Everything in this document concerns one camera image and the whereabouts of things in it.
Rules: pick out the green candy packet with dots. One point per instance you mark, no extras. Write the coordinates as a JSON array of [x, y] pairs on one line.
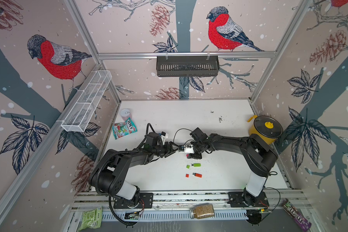
[[124, 128]]

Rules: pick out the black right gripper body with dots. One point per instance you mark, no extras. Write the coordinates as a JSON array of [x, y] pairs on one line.
[[197, 146]]

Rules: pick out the black wire basket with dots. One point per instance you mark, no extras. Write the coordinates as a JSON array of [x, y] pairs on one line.
[[187, 66]]

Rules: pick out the yellow pot with black lid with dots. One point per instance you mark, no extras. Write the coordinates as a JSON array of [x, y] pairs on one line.
[[266, 127]]

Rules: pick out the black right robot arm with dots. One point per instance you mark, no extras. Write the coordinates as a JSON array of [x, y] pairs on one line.
[[258, 154]]

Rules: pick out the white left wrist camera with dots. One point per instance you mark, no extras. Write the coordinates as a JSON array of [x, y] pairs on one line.
[[163, 136]]

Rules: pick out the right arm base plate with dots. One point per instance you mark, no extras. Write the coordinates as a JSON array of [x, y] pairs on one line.
[[241, 199]]

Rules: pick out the red usb drive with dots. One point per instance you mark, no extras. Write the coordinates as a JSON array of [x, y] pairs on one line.
[[197, 175]]

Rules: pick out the white wire mesh shelf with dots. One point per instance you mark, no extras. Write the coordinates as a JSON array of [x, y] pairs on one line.
[[82, 111]]

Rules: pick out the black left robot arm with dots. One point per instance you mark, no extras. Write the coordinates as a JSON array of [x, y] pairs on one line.
[[108, 177]]

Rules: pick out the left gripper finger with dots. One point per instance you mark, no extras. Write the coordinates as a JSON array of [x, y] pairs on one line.
[[171, 145], [170, 152]]

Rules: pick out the green snack bag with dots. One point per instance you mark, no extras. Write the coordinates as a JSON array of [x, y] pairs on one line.
[[91, 219]]

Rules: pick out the purple candy bar wrapper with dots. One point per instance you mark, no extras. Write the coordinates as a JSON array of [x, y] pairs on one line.
[[299, 219]]

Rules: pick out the glass jar of seeds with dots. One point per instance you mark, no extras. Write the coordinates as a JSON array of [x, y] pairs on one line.
[[202, 211]]

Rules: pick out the pink can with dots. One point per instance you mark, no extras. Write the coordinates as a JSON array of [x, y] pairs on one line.
[[125, 114]]

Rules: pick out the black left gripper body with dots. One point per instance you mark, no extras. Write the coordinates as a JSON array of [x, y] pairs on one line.
[[162, 150]]

